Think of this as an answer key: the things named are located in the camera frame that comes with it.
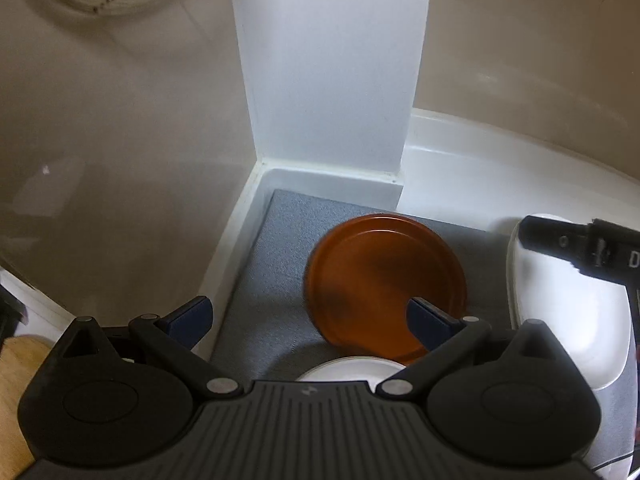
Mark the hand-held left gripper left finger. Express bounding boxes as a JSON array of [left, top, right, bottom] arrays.
[[47, 296, 241, 397]]

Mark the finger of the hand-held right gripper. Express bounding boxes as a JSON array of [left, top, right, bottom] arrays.
[[518, 215, 596, 275]]

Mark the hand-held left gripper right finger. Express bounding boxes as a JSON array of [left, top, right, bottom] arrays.
[[375, 297, 571, 398]]

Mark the orange round plate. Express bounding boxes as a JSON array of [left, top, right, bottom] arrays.
[[303, 213, 468, 366]]

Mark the large white bowl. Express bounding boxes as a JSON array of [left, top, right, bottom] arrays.
[[295, 356, 406, 387]]

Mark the grey fabric mat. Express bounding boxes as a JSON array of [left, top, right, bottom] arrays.
[[207, 189, 638, 480]]

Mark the dark object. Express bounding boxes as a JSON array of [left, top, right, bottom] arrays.
[[0, 284, 27, 339]]

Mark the wooden cutting board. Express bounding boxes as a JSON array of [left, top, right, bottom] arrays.
[[0, 336, 56, 480]]

